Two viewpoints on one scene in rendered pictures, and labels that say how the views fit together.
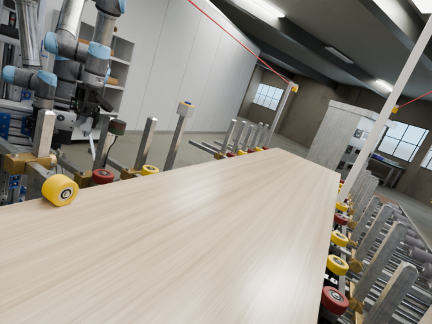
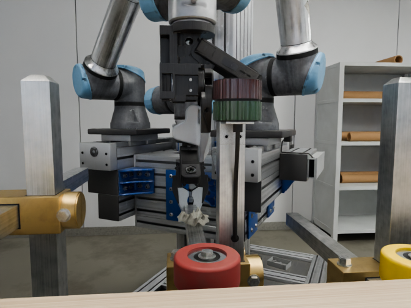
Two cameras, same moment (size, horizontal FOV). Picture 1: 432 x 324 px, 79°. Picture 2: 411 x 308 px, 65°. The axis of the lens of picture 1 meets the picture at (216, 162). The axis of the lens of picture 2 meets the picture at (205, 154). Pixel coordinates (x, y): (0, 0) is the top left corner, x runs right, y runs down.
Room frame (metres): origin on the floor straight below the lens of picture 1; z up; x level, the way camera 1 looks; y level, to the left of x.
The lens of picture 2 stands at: (0.78, 0.07, 1.06)
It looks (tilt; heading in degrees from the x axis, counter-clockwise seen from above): 6 degrees down; 62
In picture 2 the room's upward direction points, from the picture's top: straight up
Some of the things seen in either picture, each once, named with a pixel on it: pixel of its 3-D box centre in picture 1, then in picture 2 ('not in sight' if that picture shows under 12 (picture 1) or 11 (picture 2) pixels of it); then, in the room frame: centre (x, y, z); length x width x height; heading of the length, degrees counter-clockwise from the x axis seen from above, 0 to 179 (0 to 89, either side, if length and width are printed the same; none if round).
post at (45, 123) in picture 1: (36, 178); (49, 253); (0.79, 0.55, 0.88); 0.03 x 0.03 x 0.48; 67
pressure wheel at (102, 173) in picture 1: (101, 184); (207, 296); (0.95, 0.40, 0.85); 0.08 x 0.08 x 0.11
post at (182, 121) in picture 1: (173, 152); not in sight; (1.49, 0.26, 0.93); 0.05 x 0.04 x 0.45; 157
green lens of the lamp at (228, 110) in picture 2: (116, 130); (236, 111); (1.00, 0.41, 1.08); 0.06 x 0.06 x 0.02
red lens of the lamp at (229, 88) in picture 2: (118, 124); (236, 90); (1.00, 0.41, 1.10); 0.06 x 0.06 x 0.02
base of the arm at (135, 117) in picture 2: not in sight; (129, 115); (1.11, 1.32, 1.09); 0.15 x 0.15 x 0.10
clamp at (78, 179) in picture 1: (92, 178); (214, 274); (1.00, 0.46, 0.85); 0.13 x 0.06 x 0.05; 157
